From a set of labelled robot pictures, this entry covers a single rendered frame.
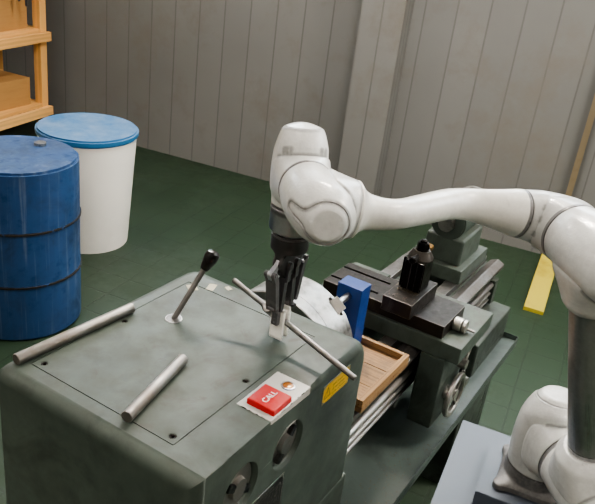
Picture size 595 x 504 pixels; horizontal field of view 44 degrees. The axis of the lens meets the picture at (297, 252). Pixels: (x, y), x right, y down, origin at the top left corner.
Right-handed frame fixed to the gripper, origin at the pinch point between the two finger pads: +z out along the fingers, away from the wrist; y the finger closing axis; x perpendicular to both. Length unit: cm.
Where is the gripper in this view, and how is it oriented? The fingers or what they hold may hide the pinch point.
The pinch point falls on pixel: (280, 321)
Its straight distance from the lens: 151.3
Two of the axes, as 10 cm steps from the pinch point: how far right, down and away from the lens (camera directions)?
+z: -1.2, 9.0, 4.2
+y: 5.3, -3.0, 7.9
